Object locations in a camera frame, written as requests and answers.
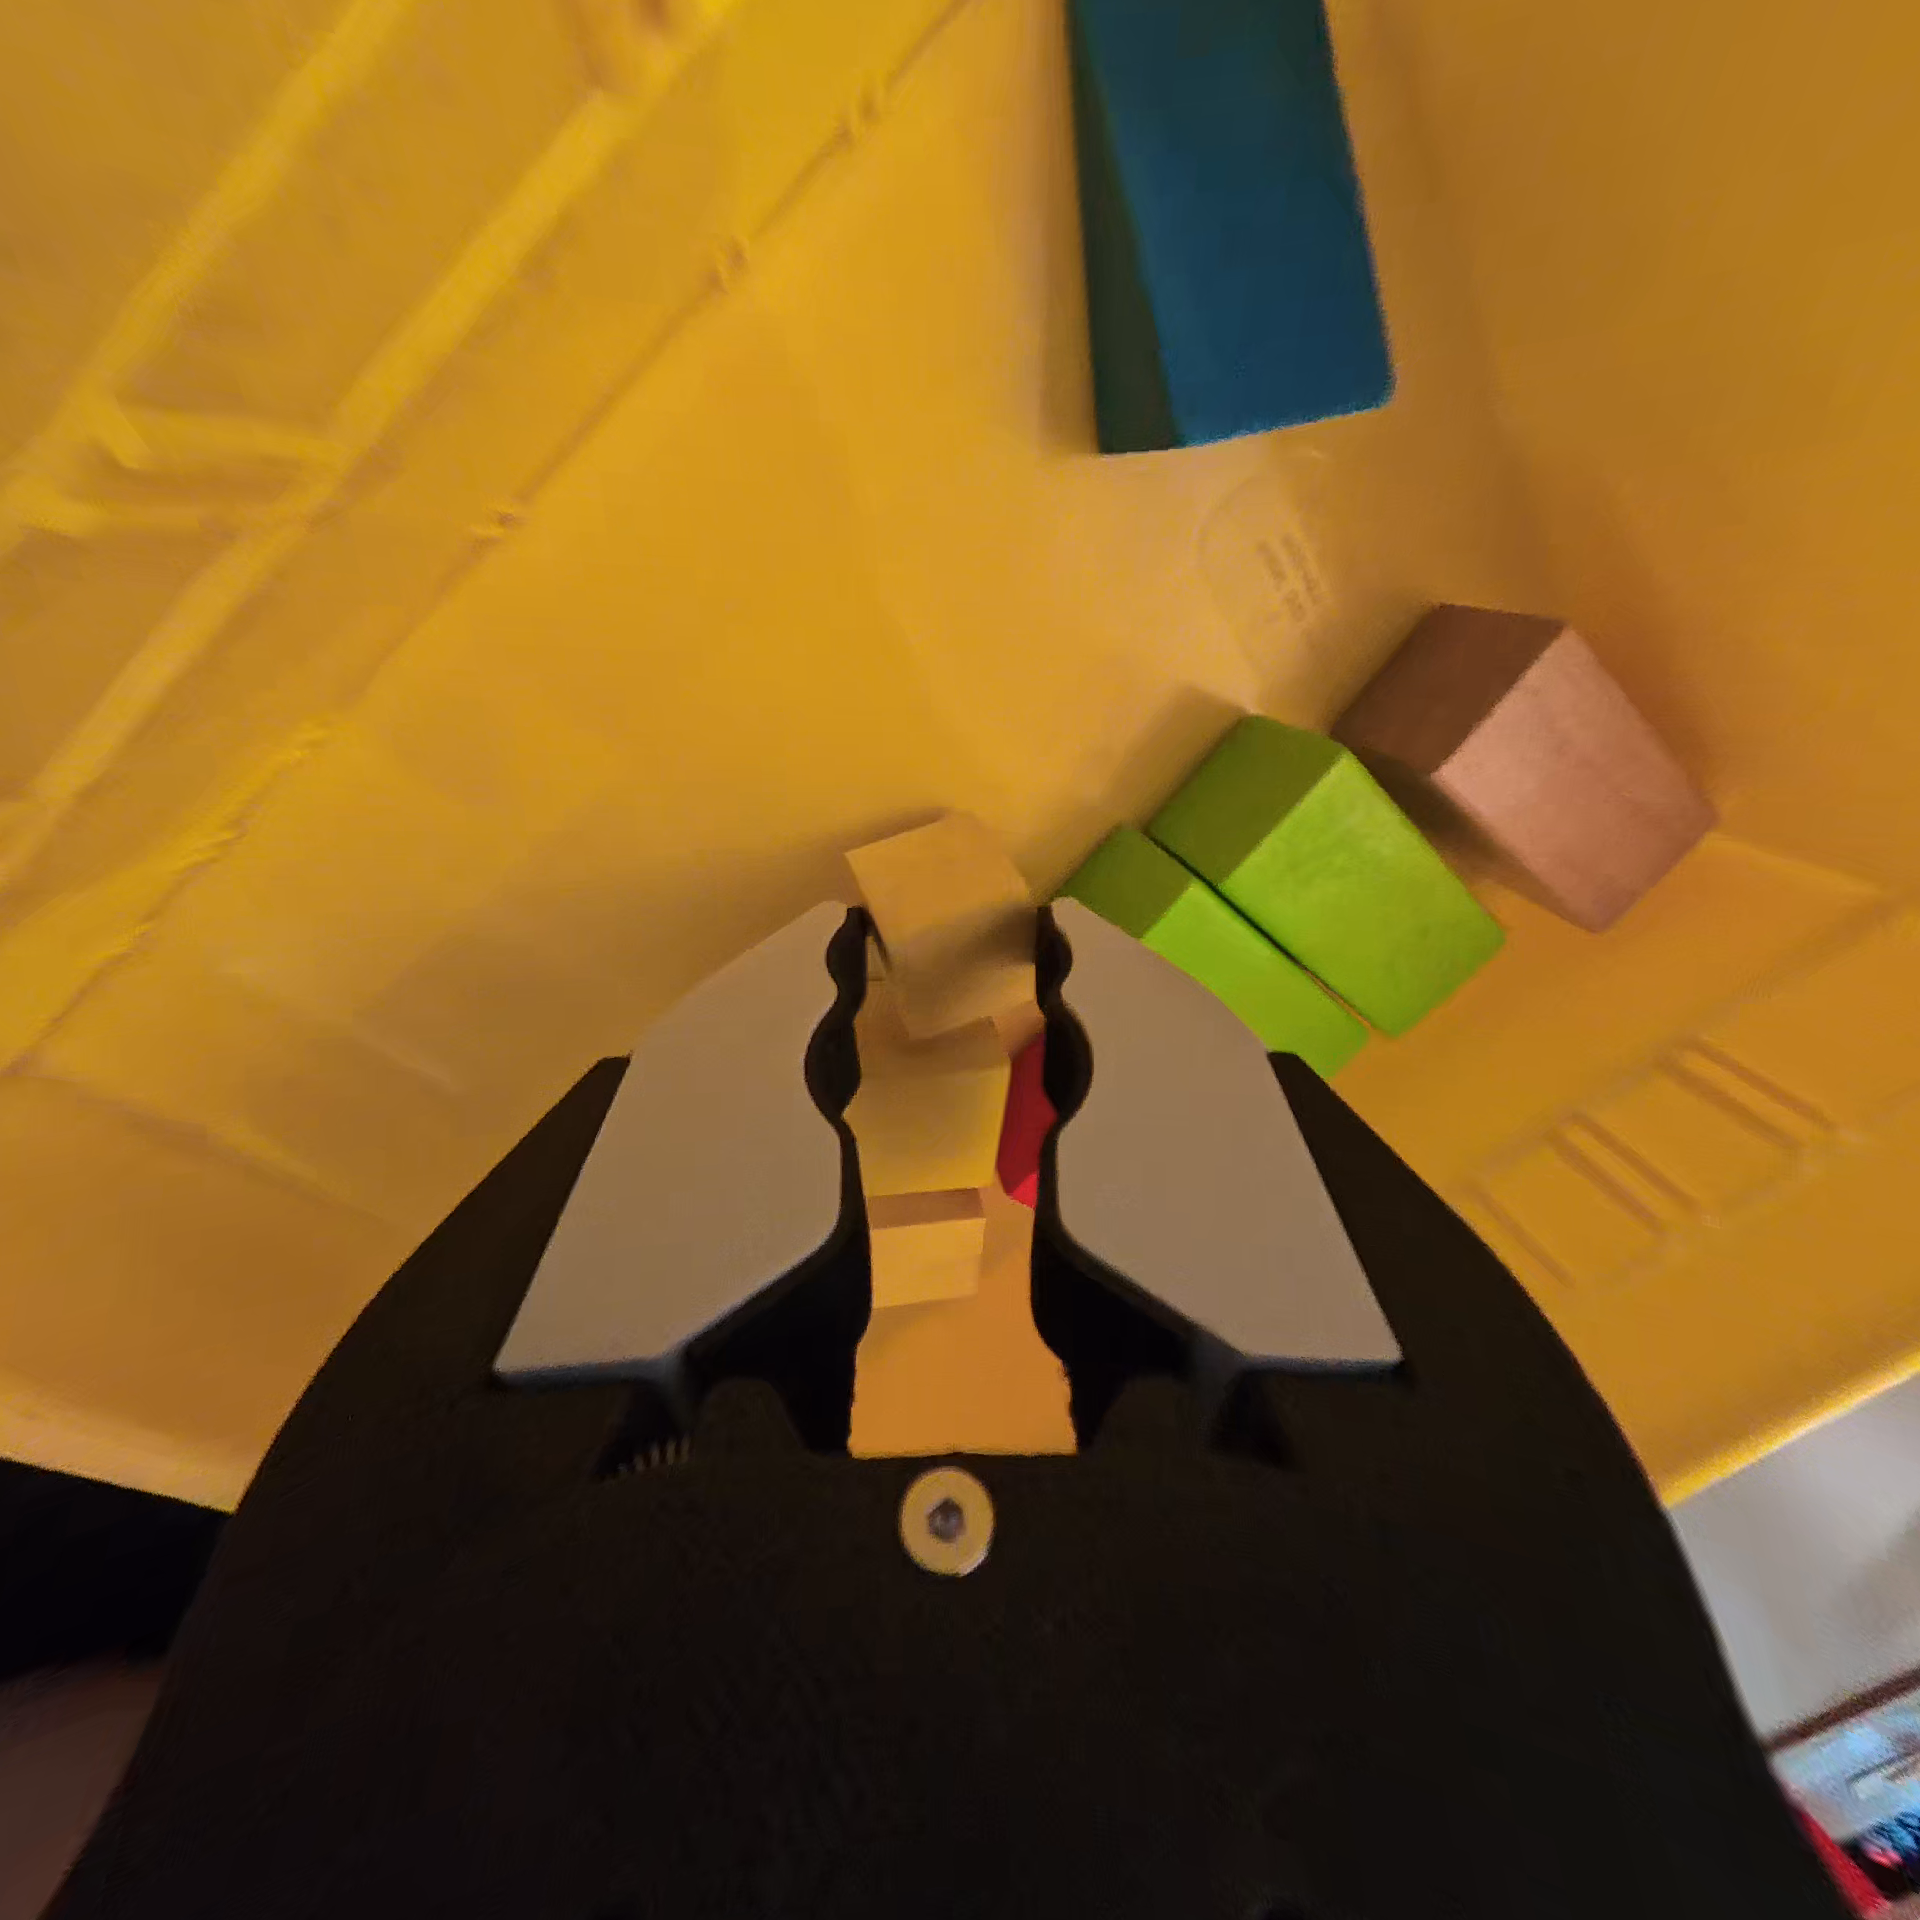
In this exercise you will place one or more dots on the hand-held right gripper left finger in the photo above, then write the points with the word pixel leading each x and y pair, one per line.
pixel 691 1202

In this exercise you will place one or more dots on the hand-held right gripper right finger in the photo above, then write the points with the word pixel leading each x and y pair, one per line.
pixel 1201 1202

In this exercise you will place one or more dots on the red wooden cube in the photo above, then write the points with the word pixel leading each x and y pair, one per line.
pixel 1025 1118

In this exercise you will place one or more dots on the yellow wooden cube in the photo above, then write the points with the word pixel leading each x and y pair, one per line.
pixel 931 1118
pixel 926 1251
pixel 947 924

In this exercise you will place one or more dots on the green rectangular wooden block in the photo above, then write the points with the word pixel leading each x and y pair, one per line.
pixel 1335 878
pixel 1201 952

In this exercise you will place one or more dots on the yellow plastic bin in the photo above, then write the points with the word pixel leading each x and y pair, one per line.
pixel 453 750

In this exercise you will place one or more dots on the natural wooden rectangular block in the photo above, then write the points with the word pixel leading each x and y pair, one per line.
pixel 1561 779

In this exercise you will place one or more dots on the blue rectangular wooden block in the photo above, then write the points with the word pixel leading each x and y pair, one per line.
pixel 1247 226

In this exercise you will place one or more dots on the person's right forearm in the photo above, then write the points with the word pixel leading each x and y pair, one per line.
pixel 59 1786

